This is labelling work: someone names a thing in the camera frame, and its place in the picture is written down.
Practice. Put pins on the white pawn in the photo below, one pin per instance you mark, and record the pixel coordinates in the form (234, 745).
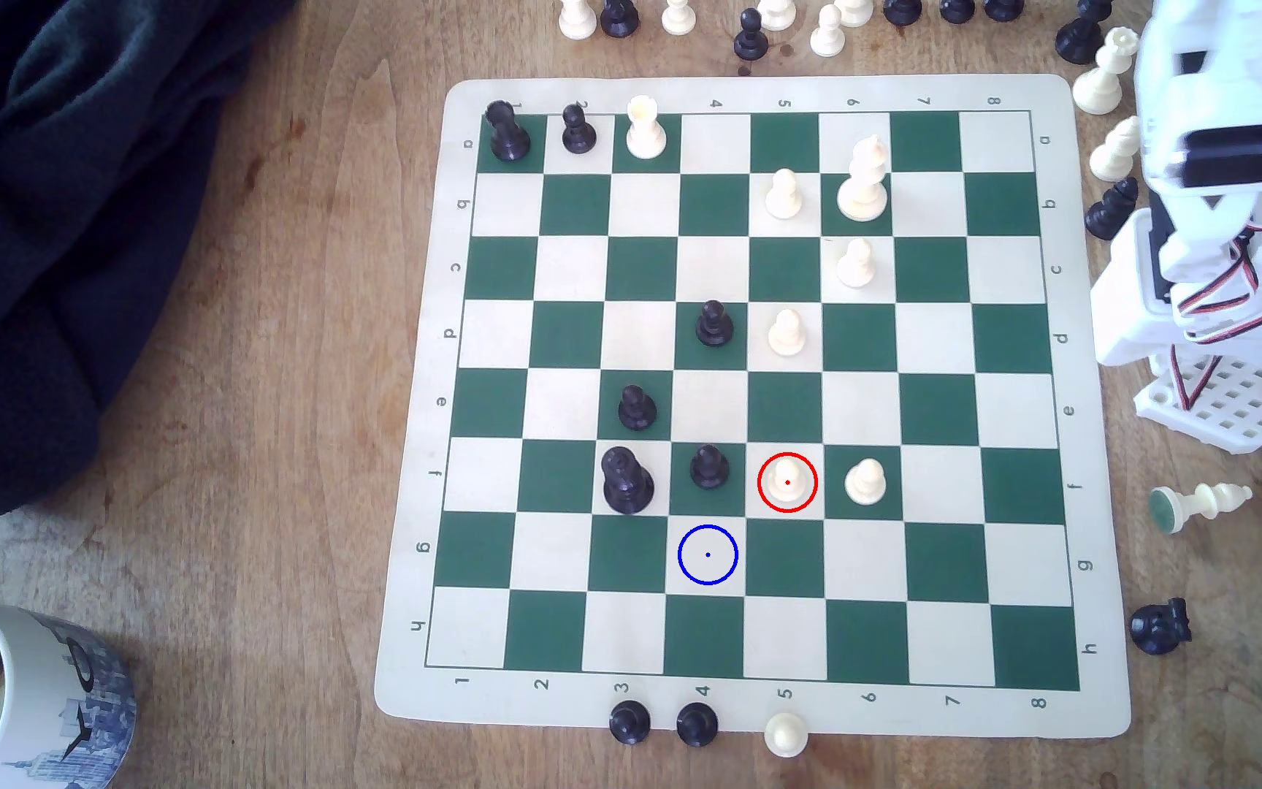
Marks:
(678, 14)
(787, 333)
(865, 482)
(828, 33)
(787, 484)
(783, 195)
(787, 734)
(857, 265)
(577, 18)

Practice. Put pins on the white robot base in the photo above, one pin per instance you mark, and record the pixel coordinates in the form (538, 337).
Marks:
(1130, 307)

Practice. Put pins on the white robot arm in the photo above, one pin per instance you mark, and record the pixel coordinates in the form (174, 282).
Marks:
(1223, 88)

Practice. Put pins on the green white chess board mat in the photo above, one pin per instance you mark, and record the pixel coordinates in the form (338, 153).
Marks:
(916, 570)

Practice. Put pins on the white chess piece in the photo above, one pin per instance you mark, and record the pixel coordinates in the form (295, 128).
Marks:
(853, 9)
(776, 11)

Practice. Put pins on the black chess piece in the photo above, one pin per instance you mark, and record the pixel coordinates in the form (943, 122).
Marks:
(1080, 37)
(902, 9)
(956, 9)
(1003, 8)

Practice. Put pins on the black pawn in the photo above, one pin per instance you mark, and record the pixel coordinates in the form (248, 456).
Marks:
(629, 722)
(713, 326)
(578, 132)
(750, 37)
(637, 409)
(619, 15)
(697, 724)
(709, 468)

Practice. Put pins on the black queen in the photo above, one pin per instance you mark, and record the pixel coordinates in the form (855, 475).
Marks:
(627, 482)

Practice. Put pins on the white rook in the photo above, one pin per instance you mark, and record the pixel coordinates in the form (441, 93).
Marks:
(645, 129)

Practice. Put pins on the black rook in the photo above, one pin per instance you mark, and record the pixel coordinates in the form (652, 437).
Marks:
(506, 134)

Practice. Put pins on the white king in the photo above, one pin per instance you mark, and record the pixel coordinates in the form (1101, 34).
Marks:
(863, 181)

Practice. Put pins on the black bishop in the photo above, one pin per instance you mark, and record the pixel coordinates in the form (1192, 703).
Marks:
(1111, 210)

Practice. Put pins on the white queen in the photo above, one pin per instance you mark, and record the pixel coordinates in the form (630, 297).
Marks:
(1100, 79)

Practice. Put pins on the black knight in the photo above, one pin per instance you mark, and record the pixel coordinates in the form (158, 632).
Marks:
(1159, 627)

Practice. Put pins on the white bishop with green felt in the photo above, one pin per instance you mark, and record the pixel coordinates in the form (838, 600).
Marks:
(1201, 504)

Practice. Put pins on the dark blue cloth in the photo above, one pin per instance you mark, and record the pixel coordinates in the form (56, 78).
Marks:
(50, 219)

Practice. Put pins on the white mug with skyline print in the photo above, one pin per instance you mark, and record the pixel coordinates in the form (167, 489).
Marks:
(39, 701)

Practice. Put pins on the white perforated base plate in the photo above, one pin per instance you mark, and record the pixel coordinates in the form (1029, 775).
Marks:
(1228, 411)

